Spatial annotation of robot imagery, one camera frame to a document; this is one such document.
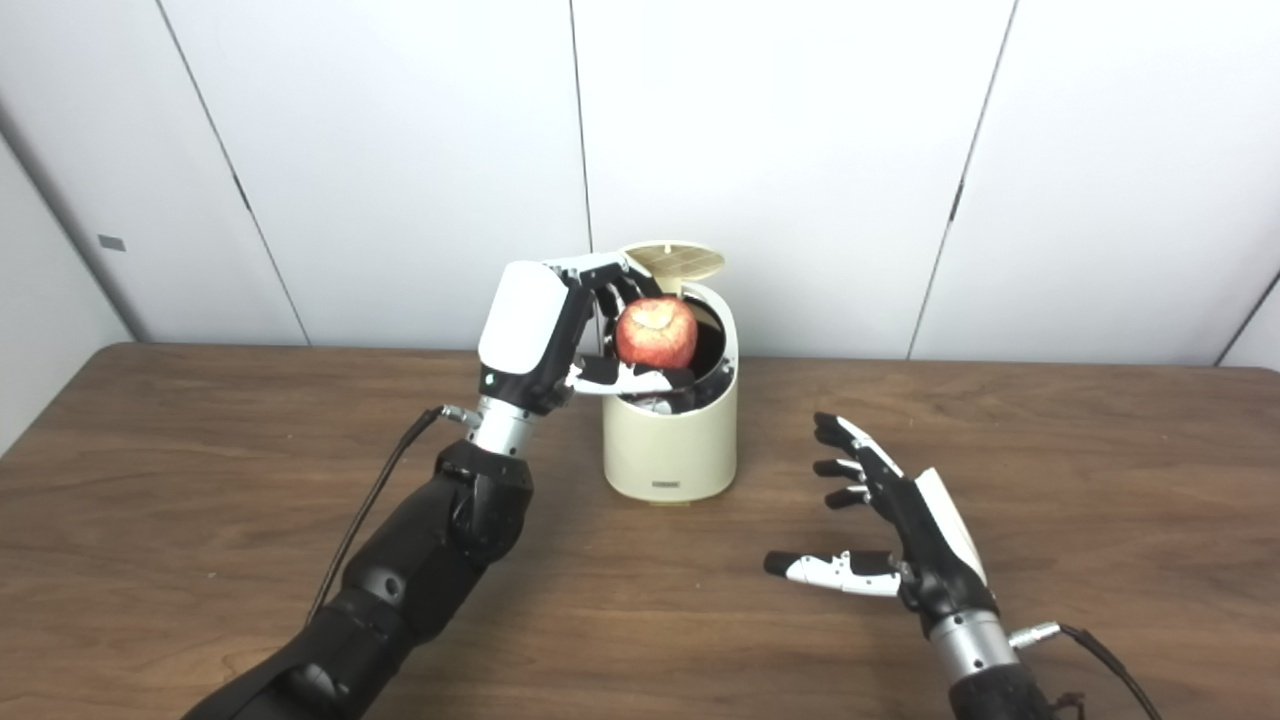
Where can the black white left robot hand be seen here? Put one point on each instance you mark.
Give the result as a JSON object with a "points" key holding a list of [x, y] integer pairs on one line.
{"points": [[525, 320]]}

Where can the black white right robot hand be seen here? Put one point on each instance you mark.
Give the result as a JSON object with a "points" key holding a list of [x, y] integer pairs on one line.
{"points": [[935, 560]]}

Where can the red apple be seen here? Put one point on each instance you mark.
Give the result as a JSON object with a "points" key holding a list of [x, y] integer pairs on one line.
{"points": [[657, 332]]}

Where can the cream round bin lid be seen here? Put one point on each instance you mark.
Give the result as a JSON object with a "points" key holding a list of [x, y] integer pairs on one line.
{"points": [[680, 260]]}

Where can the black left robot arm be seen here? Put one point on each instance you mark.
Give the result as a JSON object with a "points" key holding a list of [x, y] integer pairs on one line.
{"points": [[430, 560]]}

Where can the cream-colored bin body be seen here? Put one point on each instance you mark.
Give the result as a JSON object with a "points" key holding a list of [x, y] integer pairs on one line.
{"points": [[670, 450]]}

